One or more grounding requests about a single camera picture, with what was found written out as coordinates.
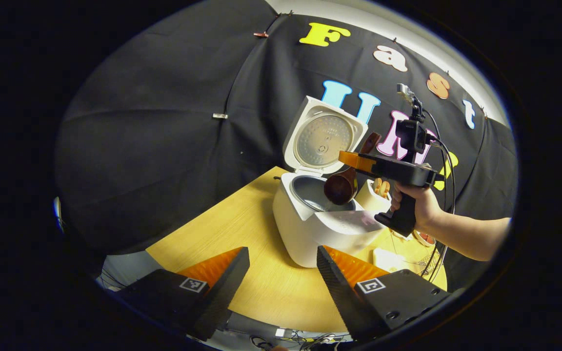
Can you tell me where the white round plate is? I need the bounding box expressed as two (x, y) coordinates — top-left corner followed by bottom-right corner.
(413, 230), (437, 247)

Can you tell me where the black cable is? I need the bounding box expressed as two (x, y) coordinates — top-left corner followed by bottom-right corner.
(420, 110), (458, 284)

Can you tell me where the clear plastic rice box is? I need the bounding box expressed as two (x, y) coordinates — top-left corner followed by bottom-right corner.
(373, 239), (430, 274)

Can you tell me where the white rice cooker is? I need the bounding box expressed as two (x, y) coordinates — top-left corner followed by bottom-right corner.
(272, 96), (389, 269)

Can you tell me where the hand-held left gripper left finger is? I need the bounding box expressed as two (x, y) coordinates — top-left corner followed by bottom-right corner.
(115, 246), (251, 342)

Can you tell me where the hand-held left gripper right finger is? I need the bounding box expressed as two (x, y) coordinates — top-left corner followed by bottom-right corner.
(316, 245), (450, 343)

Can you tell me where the black backdrop cloth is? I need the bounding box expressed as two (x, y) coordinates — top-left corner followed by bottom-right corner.
(53, 0), (518, 293)

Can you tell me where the white toaster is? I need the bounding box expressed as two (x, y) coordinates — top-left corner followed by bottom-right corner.
(355, 178), (394, 213)

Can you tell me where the brown wooden spoon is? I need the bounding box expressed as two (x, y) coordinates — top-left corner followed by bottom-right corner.
(323, 132), (382, 206)

